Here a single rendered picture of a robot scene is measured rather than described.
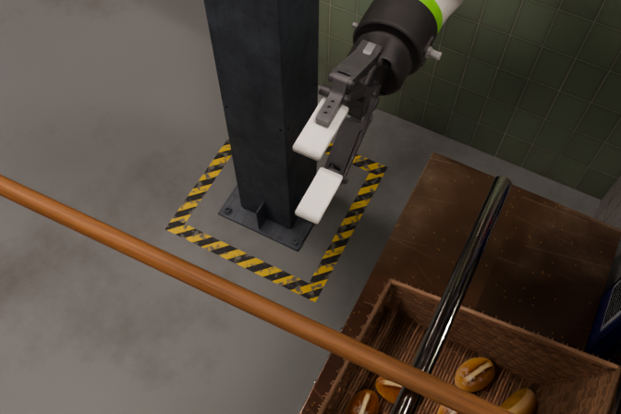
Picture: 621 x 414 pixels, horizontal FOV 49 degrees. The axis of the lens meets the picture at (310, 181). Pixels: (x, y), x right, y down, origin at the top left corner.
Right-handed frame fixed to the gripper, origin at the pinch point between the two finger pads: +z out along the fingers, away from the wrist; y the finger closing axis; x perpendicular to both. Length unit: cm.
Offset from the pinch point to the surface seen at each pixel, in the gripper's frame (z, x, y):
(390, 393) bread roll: -6, -17, 85
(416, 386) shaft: 7.2, -19.3, 28.1
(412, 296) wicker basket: -25, -13, 77
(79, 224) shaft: 7.3, 35.2, 28.3
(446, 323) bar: -3.9, -20.0, 31.0
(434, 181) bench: -63, -6, 91
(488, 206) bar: -25.0, -19.1, 31.0
